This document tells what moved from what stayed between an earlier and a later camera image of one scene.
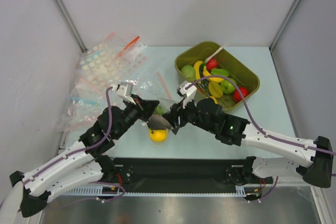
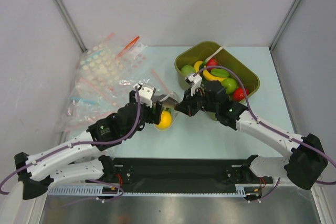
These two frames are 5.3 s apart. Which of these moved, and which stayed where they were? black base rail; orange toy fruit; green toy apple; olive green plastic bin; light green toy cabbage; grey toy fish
Moved: orange toy fruit; grey toy fish
Stayed: light green toy cabbage; green toy apple; olive green plastic bin; black base rail
